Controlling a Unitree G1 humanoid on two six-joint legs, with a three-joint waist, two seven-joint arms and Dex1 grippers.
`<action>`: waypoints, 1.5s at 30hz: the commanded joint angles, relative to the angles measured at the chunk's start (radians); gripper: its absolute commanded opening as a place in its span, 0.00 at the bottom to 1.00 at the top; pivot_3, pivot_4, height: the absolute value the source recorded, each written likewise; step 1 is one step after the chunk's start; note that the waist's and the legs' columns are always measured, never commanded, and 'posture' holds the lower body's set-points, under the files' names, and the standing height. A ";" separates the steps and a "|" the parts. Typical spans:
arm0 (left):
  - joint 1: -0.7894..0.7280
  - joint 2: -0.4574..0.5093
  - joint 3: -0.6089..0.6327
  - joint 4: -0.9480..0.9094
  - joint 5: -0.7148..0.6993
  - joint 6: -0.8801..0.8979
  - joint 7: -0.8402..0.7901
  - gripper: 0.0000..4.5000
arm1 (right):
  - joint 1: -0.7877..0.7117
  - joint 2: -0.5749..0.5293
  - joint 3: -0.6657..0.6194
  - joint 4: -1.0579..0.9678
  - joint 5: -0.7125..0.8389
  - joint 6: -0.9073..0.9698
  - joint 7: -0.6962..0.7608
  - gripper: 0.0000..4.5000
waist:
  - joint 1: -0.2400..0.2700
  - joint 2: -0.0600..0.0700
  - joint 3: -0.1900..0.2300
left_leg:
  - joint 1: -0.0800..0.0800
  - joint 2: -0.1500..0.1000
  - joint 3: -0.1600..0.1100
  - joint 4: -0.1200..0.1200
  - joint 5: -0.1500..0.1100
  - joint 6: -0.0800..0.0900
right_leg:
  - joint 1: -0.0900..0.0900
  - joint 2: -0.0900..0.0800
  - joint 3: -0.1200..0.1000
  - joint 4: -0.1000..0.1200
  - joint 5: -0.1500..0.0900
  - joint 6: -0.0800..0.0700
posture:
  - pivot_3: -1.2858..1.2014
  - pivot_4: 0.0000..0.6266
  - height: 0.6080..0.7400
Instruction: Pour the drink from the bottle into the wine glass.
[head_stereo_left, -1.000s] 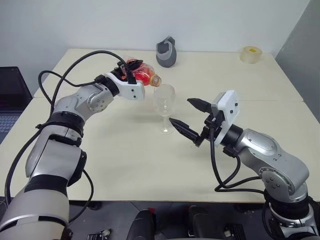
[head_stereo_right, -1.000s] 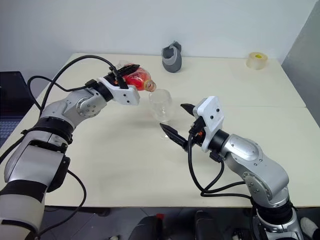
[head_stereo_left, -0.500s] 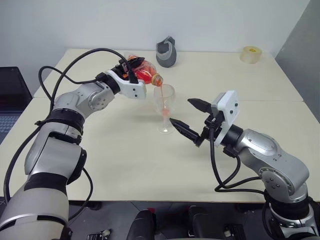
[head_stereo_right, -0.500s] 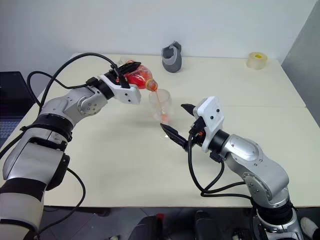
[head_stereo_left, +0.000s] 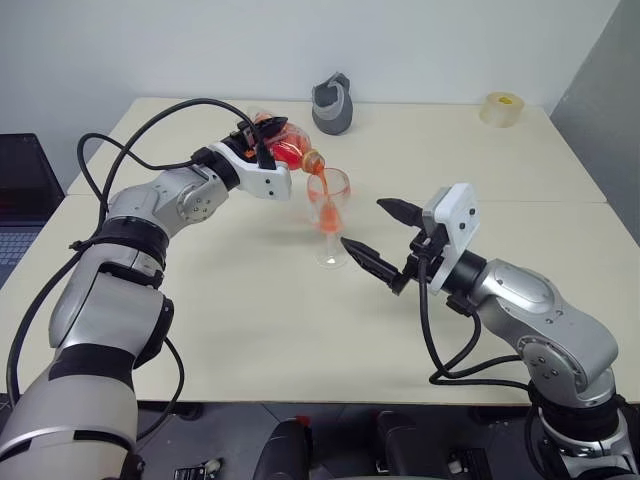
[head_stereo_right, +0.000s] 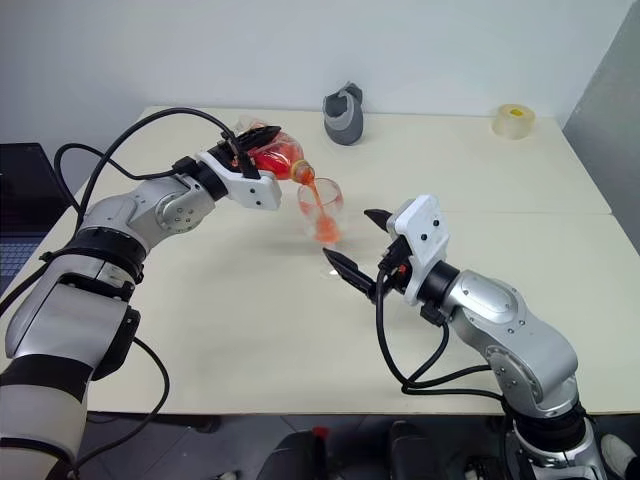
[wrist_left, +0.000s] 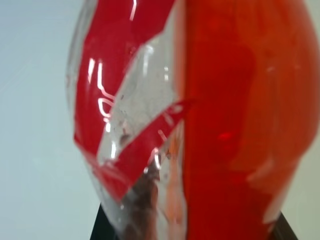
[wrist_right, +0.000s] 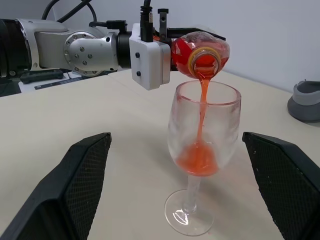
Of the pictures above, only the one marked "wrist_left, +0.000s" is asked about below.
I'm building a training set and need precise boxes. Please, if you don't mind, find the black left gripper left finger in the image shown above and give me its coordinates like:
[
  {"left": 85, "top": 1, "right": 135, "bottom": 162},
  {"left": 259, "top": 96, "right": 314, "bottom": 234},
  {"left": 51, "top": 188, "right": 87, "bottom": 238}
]
[{"left": 91, "top": 201, "right": 118, "bottom": 240}]

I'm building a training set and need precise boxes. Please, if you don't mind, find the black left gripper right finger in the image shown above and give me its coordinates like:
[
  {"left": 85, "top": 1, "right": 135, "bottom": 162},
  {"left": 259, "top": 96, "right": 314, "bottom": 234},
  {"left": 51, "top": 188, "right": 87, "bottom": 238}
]
[{"left": 272, "top": 211, "right": 299, "bottom": 240}]

